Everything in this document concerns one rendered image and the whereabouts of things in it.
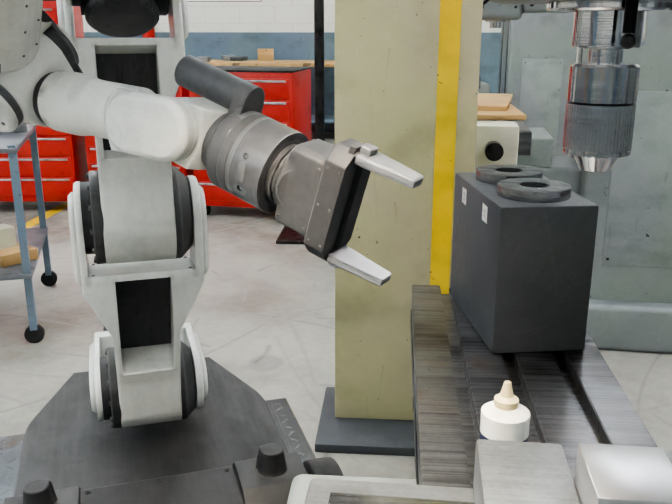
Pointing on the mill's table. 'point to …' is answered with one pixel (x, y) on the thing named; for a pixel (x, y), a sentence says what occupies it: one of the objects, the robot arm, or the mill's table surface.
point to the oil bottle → (505, 417)
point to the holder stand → (522, 258)
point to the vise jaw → (522, 473)
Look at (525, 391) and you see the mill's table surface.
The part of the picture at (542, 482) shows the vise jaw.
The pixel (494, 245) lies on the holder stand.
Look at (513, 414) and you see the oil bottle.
